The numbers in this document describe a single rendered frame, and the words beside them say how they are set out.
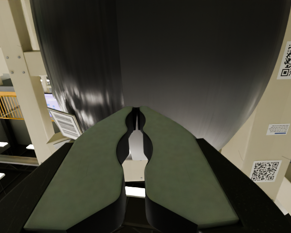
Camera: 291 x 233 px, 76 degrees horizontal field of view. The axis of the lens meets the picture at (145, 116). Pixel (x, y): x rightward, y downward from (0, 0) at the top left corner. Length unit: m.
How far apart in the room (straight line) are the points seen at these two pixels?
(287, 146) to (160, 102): 0.44
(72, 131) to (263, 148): 0.46
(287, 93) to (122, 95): 0.40
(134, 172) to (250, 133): 0.52
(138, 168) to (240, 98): 0.67
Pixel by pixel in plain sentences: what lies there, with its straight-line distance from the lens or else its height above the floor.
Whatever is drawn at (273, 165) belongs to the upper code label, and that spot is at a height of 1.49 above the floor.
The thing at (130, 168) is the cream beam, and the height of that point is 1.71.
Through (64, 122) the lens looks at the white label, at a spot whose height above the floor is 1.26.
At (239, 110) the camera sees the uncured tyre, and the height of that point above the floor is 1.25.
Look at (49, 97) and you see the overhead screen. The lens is 4.43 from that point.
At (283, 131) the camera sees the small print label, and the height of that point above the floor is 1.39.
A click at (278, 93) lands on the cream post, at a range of 0.51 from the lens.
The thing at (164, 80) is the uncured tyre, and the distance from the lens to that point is 0.20.
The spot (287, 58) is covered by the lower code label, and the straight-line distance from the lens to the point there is 0.49.
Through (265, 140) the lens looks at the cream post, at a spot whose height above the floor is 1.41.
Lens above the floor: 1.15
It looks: 25 degrees up
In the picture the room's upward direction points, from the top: 179 degrees clockwise
